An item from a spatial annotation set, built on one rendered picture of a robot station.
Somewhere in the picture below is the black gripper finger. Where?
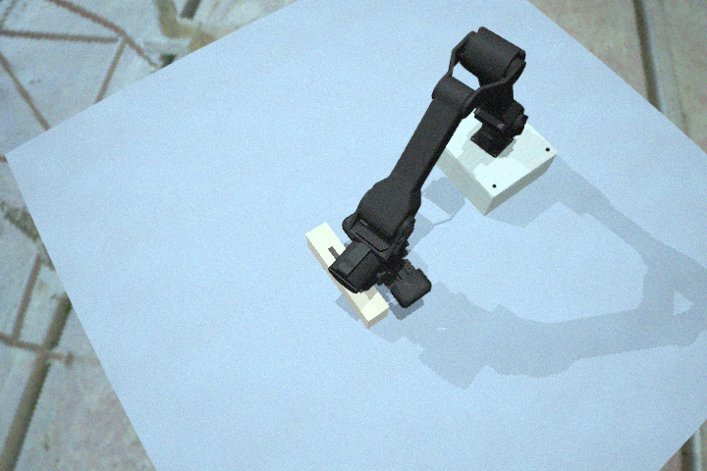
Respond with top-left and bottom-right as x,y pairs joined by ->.
380,273 -> 394,289

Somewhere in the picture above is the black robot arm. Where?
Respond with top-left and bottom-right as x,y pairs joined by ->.
328,26 -> 529,294

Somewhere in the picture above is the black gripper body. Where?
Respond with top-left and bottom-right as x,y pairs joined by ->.
342,213 -> 432,308

